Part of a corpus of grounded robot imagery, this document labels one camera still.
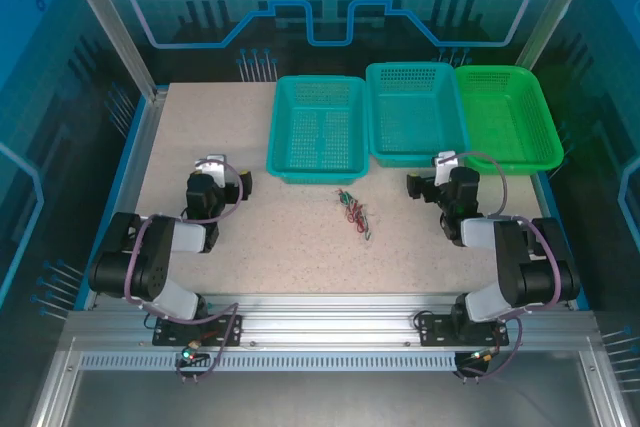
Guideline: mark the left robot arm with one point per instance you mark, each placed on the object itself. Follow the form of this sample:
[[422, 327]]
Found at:
[[160, 272]]

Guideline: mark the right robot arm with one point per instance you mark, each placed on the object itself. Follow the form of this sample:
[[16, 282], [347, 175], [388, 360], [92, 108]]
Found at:
[[510, 267]]

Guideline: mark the teal basket with slotted floor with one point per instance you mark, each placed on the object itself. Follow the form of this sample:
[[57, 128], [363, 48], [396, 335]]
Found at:
[[300, 147]]

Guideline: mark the teal perforated plastic basket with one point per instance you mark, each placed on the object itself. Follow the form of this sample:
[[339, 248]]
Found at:
[[415, 117]]

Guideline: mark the green plastic basket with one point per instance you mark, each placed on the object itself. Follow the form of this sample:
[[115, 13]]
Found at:
[[505, 117]]

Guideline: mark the left power connector with LED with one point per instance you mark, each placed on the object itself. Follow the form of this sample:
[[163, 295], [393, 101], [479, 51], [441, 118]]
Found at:
[[190, 354]]

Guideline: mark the power connector with led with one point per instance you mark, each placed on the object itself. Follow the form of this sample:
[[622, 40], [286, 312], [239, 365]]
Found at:
[[480, 356], [190, 354]]

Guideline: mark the right power connector with LED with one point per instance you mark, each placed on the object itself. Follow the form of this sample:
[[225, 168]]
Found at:
[[480, 356]]

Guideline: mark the metal front shelf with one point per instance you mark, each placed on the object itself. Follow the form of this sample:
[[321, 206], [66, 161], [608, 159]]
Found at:
[[325, 397]]

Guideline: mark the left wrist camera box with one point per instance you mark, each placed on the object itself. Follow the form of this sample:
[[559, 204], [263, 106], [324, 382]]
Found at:
[[215, 169]]

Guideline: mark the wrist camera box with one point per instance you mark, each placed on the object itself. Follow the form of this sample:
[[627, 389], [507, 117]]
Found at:
[[215, 169], [444, 163]]

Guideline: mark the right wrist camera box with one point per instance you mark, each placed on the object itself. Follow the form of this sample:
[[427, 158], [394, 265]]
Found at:
[[444, 163]]

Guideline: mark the aluminium side rail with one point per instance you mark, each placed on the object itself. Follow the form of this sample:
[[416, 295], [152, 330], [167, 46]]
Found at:
[[135, 172]]

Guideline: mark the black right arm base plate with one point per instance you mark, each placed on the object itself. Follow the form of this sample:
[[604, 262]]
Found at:
[[432, 329]]

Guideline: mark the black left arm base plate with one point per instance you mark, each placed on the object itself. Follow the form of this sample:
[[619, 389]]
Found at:
[[165, 334]]

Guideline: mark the aluminium mounting rail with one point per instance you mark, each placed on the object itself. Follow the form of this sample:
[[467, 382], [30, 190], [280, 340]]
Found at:
[[325, 322]]

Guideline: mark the left aluminium frame post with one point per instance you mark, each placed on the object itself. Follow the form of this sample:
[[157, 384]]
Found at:
[[114, 22]]

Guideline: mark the aluminium frame post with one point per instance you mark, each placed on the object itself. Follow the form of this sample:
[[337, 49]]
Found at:
[[114, 22], [557, 7]]

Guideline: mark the right aluminium frame post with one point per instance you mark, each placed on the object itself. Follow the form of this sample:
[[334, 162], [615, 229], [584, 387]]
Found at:
[[557, 7]]

